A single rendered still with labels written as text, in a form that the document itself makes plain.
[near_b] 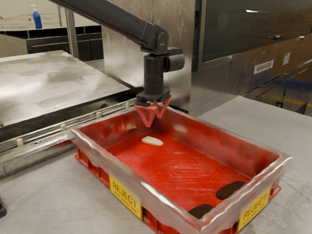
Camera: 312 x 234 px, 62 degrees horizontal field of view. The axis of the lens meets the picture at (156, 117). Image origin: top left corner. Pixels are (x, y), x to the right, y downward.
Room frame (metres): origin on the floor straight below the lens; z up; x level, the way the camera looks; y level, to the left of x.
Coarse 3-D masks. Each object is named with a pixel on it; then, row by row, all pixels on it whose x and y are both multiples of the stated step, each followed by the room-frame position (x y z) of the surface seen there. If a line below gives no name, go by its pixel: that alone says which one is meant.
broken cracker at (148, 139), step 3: (144, 138) 0.74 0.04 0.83; (147, 138) 0.74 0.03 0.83; (150, 138) 0.74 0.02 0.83; (153, 138) 0.74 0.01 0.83; (144, 141) 0.73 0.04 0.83; (147, 141) 0.73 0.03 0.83; (150, 141) 0.72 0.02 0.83; (153, 141) 0.72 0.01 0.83; (156, 141) 0.73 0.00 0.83; (159, 141) 0.73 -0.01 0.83; (150, 144) 0.72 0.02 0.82; (153, 144) 0.71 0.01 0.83; (156, 144) 0.71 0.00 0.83; (159, 144) 0.71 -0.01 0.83; (162, 144) 0.72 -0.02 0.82
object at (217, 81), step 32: (128, 0) 1.13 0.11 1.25; (160, 0) 1.01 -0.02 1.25; (192, 0) 0.91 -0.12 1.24; (192, 32) 0.91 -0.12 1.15; (128, 64) 1.14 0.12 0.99; (192, 64) 1.31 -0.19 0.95; (224, 64) 1.07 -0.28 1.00; (256, 64) 1.31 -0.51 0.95; (288, 64) 1.68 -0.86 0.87; (192, 96) 0.91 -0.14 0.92; (224, 96) 1.09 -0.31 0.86
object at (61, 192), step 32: (224, 128) 0.84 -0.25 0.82; (256, 128) 0.84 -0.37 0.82; (288, 128) 0.84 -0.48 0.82; (64, 160) 0.64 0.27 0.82; (0, 192) 0.50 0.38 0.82; (32, 192) 0.50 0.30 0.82; (64, 192) 0.50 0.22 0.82; (96, 192) 0.50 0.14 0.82; (288, 192) 0.50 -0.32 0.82; (0, 224) 0.40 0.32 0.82; (32, 224) 0.40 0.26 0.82; (64, 224) 0.40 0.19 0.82; (96, 224) 0.40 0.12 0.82; (128, 224) 0.40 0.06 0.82; (256, 224) 0.40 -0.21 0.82; (288, 224) 0.40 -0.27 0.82
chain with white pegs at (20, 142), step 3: (126, 105) 0.97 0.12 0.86; (129, 105) 0.97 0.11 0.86; (126, 108) 0.97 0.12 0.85; (99, 114) 0.87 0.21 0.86; (99, 117) 0.87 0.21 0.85; (63, 126) 0.76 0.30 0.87; (63, 129) 0.76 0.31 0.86; (66, 129) 0.77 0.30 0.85; (18, 141) 0.66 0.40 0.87; (21, 141) 0.67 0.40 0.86; (18, 144) 0.66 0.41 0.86; (21, 144) 0.67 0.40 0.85
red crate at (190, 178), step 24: (120, 144) 0.72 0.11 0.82; (144, 144) 0.72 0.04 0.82; (168, 144) 0.72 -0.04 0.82; (96, 168) 0.56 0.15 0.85; (144, 168) 0.59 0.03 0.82; (168, 168) 0.59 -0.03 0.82; (192, 168) 0.59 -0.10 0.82; (216, 168) 0.59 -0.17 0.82; (168, 192) 0.49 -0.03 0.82; (192, 192) 0.49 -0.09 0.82; (144, 216) 0.41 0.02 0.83
